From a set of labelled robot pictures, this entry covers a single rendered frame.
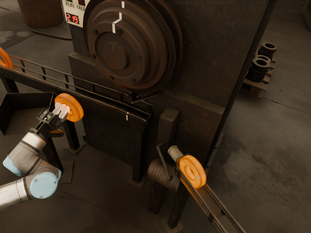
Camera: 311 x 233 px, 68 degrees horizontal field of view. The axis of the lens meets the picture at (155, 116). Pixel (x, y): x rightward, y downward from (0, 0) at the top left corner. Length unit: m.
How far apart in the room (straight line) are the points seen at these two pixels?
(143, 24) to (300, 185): 1.82
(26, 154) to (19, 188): 0.17
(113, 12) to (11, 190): 0.75
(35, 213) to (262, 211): 1.61
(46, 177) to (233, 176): 1.49
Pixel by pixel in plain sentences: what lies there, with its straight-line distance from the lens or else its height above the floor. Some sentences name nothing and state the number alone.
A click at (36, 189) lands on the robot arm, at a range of 0.96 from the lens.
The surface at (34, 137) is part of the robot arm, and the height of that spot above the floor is 0.84.
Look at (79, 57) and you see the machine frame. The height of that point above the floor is 0.87.
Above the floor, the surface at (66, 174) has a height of 0.01.
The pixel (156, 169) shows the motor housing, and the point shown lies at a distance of 1.30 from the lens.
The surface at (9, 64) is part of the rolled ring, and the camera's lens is 1.96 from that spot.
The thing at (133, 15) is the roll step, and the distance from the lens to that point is 0.94.
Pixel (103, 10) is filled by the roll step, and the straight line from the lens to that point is 1.02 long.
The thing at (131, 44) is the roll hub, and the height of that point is 1.20.
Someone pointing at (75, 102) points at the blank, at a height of 0.88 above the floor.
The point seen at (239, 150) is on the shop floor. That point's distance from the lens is 2.22.
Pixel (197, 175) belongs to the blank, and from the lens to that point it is 1.05.
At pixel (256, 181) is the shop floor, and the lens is 2.10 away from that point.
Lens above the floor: 1.63
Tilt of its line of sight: 45 degrees down
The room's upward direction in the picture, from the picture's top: 6 degrees clockwise
